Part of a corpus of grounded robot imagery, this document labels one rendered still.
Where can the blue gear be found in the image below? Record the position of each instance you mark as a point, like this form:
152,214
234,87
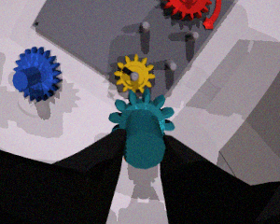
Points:
36,75

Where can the teal gear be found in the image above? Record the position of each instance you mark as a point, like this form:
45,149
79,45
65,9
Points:
144,122

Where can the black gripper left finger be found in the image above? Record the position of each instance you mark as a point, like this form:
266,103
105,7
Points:
76,190

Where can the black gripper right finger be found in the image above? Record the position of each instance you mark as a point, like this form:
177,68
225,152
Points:
198,192

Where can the yellow gear with black stripe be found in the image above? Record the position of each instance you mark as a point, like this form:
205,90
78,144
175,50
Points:
128,68

